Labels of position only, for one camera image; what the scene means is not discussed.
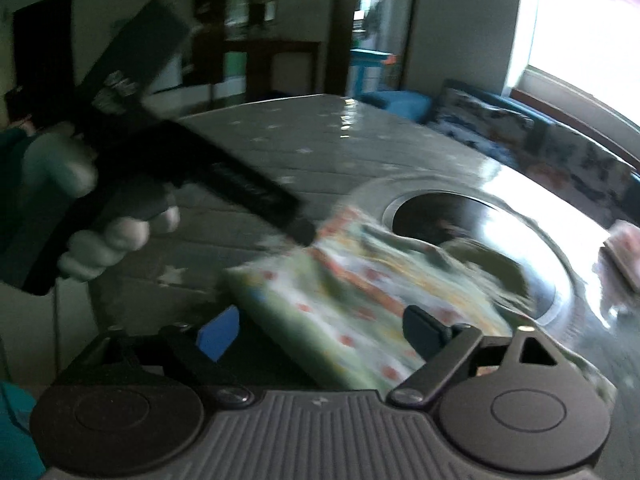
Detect butterfly print cushion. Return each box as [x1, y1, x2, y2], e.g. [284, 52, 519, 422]
[537, 122, 636, 228]
[434, 85, 536, 168]

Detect floral printed garment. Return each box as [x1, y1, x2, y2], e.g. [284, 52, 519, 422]
[222, 204, 617, 411]

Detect folded pink clothes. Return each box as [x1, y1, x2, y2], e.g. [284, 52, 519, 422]
[599, 219, 640, 295]

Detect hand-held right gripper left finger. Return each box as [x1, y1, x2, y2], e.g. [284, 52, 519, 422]
[59, 305, 253, 407]

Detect window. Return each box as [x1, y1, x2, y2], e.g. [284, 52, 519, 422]
[520, 0, 640, 128]

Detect dark door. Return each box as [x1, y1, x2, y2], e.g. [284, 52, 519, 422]
[11, 0, 75, 93]

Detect person's left hand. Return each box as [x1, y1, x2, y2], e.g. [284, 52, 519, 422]
[25, 122, 182, 282]

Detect small teal table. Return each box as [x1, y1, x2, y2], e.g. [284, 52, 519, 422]
[350, 47, 405, 95]

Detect round table inset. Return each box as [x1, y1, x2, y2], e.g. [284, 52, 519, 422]
[345, 174, 576, 333]

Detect open doorway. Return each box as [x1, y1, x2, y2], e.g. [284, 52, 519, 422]
[347, 0, 420, 97]

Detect blue sofa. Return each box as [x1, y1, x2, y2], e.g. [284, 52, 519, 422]
[359, 77, 640, 228]

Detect person's teal shirt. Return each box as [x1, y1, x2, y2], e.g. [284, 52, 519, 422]
[0, 379, 47, 480]

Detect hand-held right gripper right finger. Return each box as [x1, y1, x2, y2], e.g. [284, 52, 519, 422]
[389, 305, 567, 408]

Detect dark wooden cabinet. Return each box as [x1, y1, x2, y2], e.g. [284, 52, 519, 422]
[191, 0, 322, 103]

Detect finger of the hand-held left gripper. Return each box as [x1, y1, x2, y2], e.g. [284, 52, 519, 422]
[272, 200, 319, 249]

